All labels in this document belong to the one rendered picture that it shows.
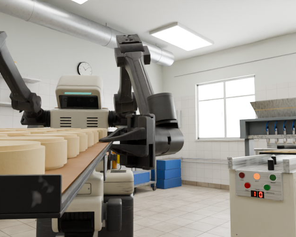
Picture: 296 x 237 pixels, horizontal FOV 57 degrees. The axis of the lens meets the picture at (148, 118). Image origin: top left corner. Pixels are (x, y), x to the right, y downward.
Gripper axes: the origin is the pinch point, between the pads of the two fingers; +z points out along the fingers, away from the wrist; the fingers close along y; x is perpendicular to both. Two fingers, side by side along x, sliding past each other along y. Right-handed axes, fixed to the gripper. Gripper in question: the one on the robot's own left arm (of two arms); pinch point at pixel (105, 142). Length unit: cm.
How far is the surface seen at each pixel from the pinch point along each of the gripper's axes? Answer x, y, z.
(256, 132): 43, -1, -199
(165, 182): 316, 106, -440
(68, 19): 300, -160, -188
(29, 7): 303, -159, -133
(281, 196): 4, 30, -118
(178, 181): 313, 110, -486
